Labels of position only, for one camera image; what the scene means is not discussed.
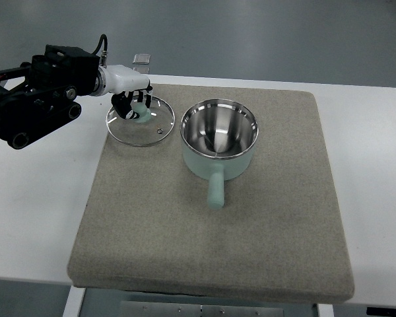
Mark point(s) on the metal plate under table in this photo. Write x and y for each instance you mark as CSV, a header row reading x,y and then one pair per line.
x,y
136,308

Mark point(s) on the black label strip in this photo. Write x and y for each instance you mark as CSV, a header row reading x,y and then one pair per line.
x,y
381,311

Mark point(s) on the mint green saucepan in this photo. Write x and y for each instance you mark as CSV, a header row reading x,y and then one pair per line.
x,y
218,139

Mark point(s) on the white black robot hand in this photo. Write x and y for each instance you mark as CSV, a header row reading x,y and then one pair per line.
x,y
132,91

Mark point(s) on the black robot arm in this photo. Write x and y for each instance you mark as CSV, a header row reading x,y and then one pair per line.
x,y
38,97

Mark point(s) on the beige fabric mat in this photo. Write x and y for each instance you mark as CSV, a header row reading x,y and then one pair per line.
x,y
151,225

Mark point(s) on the small floor plate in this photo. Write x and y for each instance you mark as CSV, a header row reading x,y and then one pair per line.
x,y
141,63

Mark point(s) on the glass lid with green knob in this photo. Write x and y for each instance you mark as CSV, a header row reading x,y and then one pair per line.
x,y
150,120

